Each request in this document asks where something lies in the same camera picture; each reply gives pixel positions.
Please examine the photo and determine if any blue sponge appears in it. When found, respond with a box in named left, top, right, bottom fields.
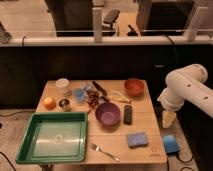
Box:
left=127, top=132, right=148, bottom=148

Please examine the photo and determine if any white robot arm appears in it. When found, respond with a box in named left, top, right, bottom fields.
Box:
left=157, top=64, right=213, bottom=128

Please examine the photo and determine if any green plastic tray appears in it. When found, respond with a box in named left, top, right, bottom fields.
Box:
left=16, top=112, right=88, bottom=164

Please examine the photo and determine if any blue cylinder on floor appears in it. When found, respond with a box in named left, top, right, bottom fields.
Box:
left=163, top=135, right=180, bottom=154

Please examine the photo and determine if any black remote control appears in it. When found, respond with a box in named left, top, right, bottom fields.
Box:
left=123, top=105, right=132, bottom=125

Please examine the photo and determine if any red bowl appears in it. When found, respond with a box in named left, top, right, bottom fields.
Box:
left=124, top=78, right=144, bottom=97

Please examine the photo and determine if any wooden table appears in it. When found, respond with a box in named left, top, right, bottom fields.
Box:
left=36, top=80, right=167, bottom=165

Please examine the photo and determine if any yellow banana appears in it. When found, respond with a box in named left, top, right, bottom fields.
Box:
left=109, top=90, right=131, bottom=104

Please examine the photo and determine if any purple bowl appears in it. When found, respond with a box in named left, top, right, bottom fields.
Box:
left=95, top=103, right=121, bottom=126

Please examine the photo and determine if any red brown toy pile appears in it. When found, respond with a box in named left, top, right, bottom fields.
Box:
left=87, top=90, right=99, bottom=109

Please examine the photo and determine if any silver fork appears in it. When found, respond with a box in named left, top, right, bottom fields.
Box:
left=90, top=143, right=120, bottom=162

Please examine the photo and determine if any white railing bar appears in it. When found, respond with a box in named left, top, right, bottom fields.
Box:
left=0, top=35, right=213, bottom=47

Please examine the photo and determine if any blue plastic toy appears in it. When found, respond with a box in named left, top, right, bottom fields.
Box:
left=74, top=88, right=86, bottom=103

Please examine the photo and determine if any small metal cup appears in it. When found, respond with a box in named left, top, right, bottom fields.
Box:
left=59, top=99, right=71, bottom=112

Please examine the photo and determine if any black office chair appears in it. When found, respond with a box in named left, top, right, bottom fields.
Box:
left=102, top=10, right=120, bottom=36

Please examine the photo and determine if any orange fruit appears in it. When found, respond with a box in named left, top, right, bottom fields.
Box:
left=43, top=97, right=56, bottom=110

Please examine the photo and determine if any black handled knife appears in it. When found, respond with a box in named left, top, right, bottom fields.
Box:
left=92, top=81, right=110, bottom=102

